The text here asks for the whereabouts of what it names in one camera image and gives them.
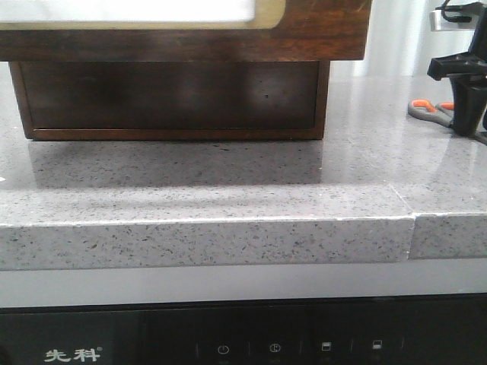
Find grey orange scissors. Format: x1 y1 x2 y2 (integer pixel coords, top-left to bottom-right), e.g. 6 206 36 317
406 99 487 145

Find wooden drawer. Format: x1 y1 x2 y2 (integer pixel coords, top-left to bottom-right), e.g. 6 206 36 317
21 62 318 129
1 1 372 62

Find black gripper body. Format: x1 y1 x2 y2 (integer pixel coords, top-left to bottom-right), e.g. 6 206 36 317
427 1 486 81

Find black cable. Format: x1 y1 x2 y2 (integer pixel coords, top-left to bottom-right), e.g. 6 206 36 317
434 0 484 24

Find dark wooden drawer cabinet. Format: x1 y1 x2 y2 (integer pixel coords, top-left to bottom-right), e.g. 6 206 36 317
8 61 329 141

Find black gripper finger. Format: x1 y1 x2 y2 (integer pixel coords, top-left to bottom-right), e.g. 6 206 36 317
451 78 486 135

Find black appliance control panel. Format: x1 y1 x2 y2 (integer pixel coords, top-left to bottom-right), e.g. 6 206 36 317
1 294 486 364

